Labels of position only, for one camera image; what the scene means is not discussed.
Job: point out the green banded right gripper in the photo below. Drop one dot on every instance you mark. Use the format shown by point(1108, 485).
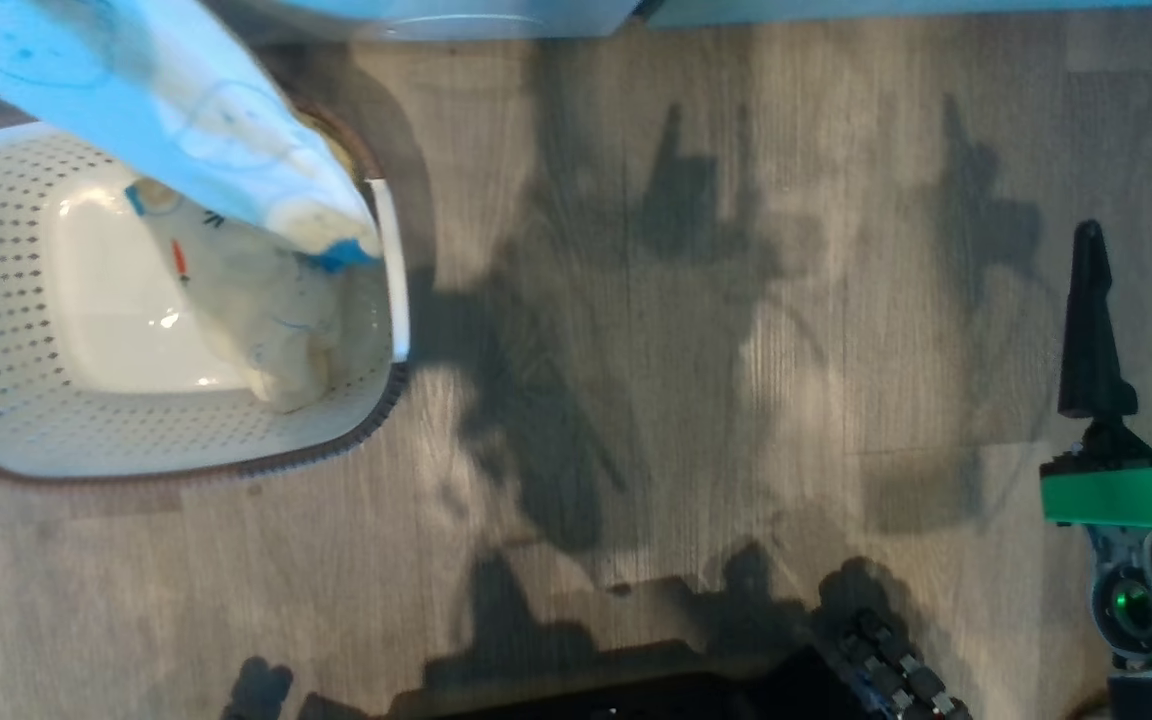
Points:
point(1126, 495)

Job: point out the cream garment with blue trim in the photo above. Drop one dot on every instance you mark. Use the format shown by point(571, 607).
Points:
point(136, 90)

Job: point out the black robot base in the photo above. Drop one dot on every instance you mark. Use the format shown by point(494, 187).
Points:
point(686, 700)

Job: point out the white washing machine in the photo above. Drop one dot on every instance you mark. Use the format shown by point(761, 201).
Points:
point(496, 15)

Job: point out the white perforated laundry basket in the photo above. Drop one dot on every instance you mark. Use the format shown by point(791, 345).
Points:
point(16, 300)

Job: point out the teal cabinet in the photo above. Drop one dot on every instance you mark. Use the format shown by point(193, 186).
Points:
point(936, 8)

